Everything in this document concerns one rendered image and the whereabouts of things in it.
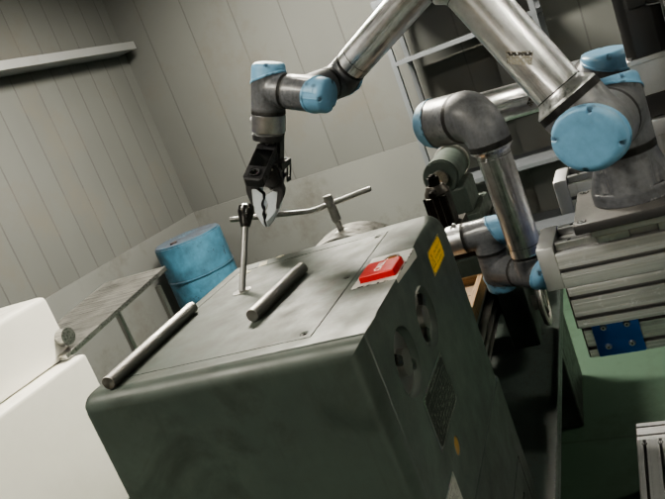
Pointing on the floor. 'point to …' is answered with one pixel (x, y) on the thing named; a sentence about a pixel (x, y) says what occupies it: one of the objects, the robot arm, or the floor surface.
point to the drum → (196, 262)
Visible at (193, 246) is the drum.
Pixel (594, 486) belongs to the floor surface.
